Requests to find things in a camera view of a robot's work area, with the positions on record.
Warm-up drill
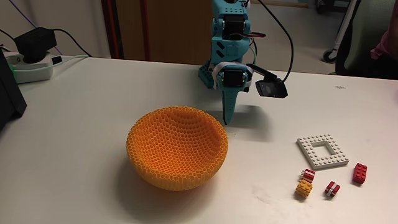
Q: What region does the black camera box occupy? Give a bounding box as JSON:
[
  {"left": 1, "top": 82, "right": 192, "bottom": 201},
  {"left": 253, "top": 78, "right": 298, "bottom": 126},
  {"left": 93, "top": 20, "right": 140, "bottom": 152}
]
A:
[{"left": 246, "top": 63, "right": 289, "bottom": 100}]

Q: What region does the orange honeycomb bowl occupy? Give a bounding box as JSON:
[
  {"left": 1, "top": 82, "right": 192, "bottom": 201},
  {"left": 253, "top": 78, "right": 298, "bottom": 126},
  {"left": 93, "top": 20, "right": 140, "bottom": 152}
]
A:
[{"left": 126, "top": 106, "right": 229, "bottom": 192}]

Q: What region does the yellow studded cube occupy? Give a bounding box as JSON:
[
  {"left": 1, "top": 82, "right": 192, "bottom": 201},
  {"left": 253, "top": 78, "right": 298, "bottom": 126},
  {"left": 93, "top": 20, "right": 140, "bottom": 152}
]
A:
[{"left": 294, "top": 179, "right": 313, "bottom": 198}]

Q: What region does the white tape strap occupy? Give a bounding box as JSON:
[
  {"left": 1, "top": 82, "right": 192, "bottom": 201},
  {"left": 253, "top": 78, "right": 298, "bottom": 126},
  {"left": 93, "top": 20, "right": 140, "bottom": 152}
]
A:
[{"left": 210, "top": 61, "right": 254, "bottom": 90}]

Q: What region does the white studded frame plate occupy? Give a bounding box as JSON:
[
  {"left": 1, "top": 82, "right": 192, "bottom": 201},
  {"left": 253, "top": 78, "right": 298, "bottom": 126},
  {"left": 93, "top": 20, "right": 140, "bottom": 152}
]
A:
[{"left": 296, "top": 134, "right": 350, "bottom": 171}]

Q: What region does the white power strip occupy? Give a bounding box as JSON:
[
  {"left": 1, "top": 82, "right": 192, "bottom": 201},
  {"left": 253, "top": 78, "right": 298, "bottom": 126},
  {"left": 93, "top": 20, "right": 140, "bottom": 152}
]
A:
[{"left": 2, "top": 51, "right": 54, "bottom": 84}]

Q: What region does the pale green cable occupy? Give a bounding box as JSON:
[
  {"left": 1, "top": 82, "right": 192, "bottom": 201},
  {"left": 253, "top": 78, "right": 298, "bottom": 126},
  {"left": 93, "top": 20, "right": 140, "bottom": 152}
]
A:
[{"left": 12, "top": 54, "right": 91, "bottom": 73}]

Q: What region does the red white striped cube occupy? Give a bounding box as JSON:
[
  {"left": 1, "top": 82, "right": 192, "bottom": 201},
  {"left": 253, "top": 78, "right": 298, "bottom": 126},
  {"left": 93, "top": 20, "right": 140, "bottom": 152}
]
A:
[
  {"left": 300, "top": 169, "right": 316, "bottom": 184},
  {"left": 324, "top": 180, "right": 341, "bottom": 198}
]

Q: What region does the black computer case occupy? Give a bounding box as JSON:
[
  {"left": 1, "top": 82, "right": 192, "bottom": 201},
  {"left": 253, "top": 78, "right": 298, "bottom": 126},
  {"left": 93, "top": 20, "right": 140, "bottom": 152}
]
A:
[{"left": 0, "top": 49, "right": 27, "bottom": 131}]

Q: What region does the grey office chair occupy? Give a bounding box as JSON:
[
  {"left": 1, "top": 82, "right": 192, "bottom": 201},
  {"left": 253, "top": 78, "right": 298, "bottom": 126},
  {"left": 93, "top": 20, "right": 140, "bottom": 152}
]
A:
[{"left": 335, "top": 0, "right": 398, "bottom": 80}]

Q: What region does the white rolling stand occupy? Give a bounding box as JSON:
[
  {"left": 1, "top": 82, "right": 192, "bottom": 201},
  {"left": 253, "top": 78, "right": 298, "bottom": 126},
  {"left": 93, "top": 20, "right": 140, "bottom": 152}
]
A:
[{"left": 322, "top": 0, "right": 358, "bottom": 64}]

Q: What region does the black adapter cable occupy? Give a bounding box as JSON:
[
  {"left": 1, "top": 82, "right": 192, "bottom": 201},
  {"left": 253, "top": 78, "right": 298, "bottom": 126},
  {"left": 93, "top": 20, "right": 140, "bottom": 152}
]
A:
[{"left": 51, "top": 28, "right": 93, "bottom": 58}]

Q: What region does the black power adapter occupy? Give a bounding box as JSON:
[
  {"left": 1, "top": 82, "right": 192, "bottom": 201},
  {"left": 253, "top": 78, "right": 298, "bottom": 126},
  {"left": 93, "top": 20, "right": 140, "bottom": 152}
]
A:
[{"left": 14, "top": 27, "right": 58, "bottom": 64}]

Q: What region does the red rectangular brick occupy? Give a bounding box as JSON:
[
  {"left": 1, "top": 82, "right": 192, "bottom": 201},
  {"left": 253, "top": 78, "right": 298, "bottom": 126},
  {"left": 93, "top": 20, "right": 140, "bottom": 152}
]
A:
[{"left": 352, "top": 162, "right": 368, "bottom": 185}]

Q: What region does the brown wooden cabinet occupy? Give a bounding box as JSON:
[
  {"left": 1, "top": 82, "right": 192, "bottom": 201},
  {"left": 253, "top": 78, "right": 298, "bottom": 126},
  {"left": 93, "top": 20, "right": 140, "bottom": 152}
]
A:
[{"left": 101, "top": 0, "right": 215, "bottom": 66}]

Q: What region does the black camera cable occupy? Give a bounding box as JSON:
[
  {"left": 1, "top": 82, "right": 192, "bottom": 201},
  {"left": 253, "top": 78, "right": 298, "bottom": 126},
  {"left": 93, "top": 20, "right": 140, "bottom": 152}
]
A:
[{"left": 257, "top": 0, "right": 295, "bottom": 83}]

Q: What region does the purple cable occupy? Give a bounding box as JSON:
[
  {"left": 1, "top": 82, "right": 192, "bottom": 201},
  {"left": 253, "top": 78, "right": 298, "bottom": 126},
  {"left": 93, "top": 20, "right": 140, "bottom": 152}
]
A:
[{"left": 8, "top": 0, "right": 63, "bottom": 56}]

